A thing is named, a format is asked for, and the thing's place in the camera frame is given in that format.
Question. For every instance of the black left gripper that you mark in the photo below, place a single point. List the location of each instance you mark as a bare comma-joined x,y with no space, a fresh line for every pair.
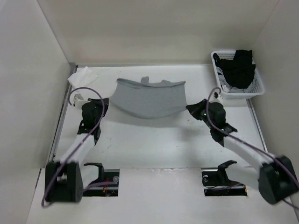
98,102

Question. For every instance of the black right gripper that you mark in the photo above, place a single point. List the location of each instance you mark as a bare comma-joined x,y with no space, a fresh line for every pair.
195,108

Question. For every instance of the grey tank top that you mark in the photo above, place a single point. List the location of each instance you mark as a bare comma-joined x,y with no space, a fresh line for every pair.
147,100

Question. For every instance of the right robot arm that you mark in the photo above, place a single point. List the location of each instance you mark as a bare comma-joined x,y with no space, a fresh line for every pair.
273,177

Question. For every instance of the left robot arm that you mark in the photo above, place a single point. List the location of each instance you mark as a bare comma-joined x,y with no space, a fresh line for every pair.
68,177

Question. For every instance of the folded white tank top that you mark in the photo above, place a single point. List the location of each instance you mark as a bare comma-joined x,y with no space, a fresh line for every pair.
82,78

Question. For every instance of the black tank top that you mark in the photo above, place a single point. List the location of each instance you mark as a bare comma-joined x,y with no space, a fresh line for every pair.
238,72

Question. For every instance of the white garment in basket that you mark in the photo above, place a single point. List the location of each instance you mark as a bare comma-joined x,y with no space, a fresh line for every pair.
230,89

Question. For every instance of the white plastic laundry basket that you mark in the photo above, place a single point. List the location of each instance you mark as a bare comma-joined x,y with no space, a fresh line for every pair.
255,89

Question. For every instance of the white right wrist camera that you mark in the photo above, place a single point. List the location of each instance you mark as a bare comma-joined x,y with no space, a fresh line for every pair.
217,98

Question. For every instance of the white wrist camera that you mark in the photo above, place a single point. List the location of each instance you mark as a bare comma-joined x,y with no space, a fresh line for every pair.
79,101
217,98

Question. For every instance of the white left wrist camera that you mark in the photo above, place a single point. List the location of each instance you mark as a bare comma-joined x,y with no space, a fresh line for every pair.
79,101

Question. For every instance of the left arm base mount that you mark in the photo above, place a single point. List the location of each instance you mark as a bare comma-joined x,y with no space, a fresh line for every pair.
109,183

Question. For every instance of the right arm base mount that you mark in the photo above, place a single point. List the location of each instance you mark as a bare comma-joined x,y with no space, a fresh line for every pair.
216,182

